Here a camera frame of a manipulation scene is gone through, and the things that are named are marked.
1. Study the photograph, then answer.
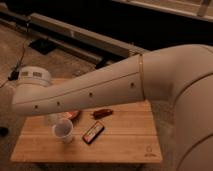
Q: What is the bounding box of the black floor plate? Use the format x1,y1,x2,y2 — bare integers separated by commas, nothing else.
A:
29,38,56,55

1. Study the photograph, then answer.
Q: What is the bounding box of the dark object at left edge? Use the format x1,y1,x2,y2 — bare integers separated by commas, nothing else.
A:
0,127,9,137

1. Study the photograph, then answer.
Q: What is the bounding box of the orange ceramic bowl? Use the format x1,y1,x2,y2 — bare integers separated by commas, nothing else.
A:
66,111,80,120

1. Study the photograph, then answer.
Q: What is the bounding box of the wooden table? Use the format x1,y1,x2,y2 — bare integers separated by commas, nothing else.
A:
11,94,162,164

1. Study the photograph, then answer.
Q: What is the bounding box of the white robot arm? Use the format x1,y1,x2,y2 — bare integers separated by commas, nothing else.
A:
12,44,213,171

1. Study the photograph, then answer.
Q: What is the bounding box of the black cable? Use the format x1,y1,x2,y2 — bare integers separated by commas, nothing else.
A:
14,19,32,73

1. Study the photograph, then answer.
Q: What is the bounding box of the black candy bar package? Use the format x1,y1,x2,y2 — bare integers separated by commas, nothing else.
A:
82,121,105,144

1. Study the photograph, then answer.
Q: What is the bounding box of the black power adapter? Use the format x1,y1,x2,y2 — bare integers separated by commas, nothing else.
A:
8,70,19,81

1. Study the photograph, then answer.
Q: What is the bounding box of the long metal rail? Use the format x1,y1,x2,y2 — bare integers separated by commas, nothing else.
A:
0,4,147,59

